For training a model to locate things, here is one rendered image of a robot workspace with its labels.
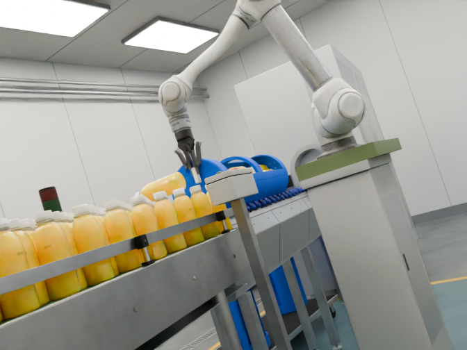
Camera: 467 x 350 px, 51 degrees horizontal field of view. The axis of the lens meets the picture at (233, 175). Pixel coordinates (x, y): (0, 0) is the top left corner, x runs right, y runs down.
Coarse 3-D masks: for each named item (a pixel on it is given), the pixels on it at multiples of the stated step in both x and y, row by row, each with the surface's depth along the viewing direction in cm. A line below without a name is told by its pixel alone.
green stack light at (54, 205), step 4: (52, 200) 182; (56, 200) 183; (44, 204) 181; (48, 204) 181; (52, 204) 181; (56, 204) 182; (60, 204) 185; (44, 208) 182; (48, 208) 181; (52, 208) 181; (56, 208) 182; (60, 208) 184
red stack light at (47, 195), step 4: (40, 192) 182; (44, 192) 181; (48, 192) 182; (52, 192) 183; (56, 192) 184; (40, 196) 182; (44, 196) 182; (48, 196) 182; (52, 196) 182; (56, 196) 184; (40, 200) 183; (44, 200) 181; (48, 200) 181
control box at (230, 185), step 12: (204, 180) 167; (216, 180) 166; (228, 180) 164; (240, 180) 170; (252, 180) 179; (216, 192) 166; (228, 192) 164; (240, 192) 166; (252, 192) 176; (216, 204) 166
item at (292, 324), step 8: (328, 296) 365; (336, 296) 361; (312, 304) 355; (328, 304) 347; (296, 312) 346; (312, 312) 332; (264, 320) 353; (288, 320) 332; (296, 320) 326; (312, 320) 324; (264, 328) 330; (288, 328) 311; (296, 328) 307; (272, 336) 306; (288, 336) 297; (272, 344) 288
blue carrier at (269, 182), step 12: (240, 156) 252; (264, 156) 293; (180, 168) 217; (204, 168) 212; (216, 168) 210; (228, 168) 271; (276, 168) 290; (192, 180) 215; (264, 180) 250; (276, 180) 267; (204, 192) 213; (264, 192) 252; (276, 192) 272; (228, 204) 210
